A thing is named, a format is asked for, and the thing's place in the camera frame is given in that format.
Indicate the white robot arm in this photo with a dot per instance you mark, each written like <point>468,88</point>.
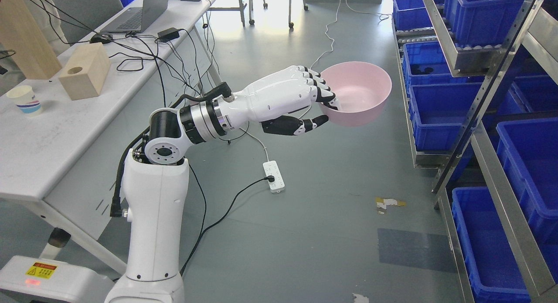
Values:
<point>156,193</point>

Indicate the tall wooden block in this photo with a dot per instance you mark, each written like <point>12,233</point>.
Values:
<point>20,32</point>

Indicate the small wooden block with hole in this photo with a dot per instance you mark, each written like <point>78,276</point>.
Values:
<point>85,72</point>

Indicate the paper cup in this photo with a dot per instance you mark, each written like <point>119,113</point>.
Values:
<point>25,99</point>

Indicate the steel shelf rack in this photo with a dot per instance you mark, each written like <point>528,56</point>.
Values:
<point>473,83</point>

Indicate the black power adapter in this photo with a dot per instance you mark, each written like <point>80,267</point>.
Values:
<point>168,34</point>

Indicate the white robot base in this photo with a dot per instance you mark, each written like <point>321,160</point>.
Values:
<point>28,280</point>

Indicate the white power strip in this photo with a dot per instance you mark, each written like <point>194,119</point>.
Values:
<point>271,169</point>

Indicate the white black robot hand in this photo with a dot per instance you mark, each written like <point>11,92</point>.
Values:
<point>270,99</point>

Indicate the pink plastic bowl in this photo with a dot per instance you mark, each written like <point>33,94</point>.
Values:
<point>361,89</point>

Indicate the white desk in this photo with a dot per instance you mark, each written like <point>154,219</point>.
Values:
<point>62,164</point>

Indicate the grey laptop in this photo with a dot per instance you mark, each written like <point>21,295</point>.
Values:
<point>137,19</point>

